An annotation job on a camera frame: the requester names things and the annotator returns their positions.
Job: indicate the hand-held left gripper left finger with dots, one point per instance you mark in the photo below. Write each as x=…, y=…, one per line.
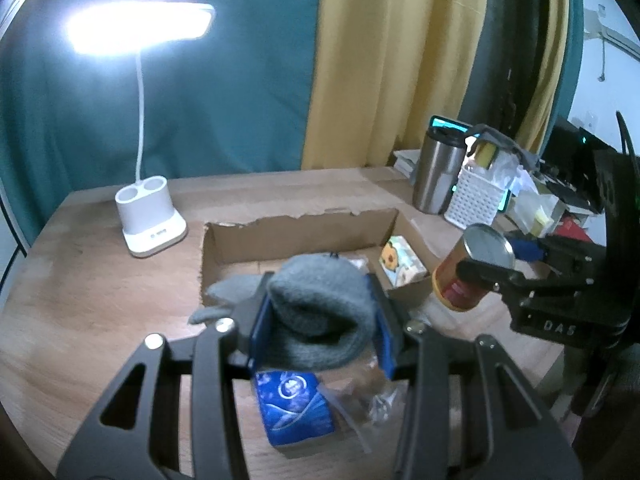
x=261, y=332

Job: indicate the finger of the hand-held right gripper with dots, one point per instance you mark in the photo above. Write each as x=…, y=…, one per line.
x=527, y=249
x=482, y=270

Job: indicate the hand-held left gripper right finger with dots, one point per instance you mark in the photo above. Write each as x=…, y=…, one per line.
x=385, y=332

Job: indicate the red metal can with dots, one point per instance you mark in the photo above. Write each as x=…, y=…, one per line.
x=457, y=272

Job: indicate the grey knit glove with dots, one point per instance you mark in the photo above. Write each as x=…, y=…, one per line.
x=320, y=310

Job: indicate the clear plastic snack bag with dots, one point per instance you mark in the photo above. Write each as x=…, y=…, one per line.
x=370, y=400

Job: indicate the blue tissue pack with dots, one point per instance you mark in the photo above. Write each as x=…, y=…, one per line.
x=292, y=407

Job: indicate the torn cardboard box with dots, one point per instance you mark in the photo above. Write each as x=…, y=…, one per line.
x=300, y=240

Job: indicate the clear plastic box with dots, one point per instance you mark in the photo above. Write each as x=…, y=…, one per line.
x=532, y=207

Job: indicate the red book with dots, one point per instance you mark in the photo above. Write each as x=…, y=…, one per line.
x=572, y=231

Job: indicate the white perforated basket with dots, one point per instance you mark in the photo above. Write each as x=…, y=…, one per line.
x=475, y=200

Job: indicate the white crumpled packet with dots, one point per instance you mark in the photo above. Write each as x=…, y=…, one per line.
x=356, y=264

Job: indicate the black monitor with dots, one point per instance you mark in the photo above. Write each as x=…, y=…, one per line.
x=570, y=160

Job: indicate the yellow sponge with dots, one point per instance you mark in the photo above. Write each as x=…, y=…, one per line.
x=486, y=156

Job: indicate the steel tumbler with black lid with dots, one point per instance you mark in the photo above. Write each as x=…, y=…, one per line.
x=437, y=175

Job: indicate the white desk lamp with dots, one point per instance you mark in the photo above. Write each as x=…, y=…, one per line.
x=150, y=222

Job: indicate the narrow yellow curtain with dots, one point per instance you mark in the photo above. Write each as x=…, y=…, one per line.
x=547, y=60

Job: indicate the wide yellow curtain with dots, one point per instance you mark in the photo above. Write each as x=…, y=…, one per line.
x=400, y=60

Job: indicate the white air conditioner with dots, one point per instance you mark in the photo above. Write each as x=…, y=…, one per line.
x=612, y=30

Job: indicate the teal curtain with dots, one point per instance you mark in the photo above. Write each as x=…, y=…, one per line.
x=200, y=100

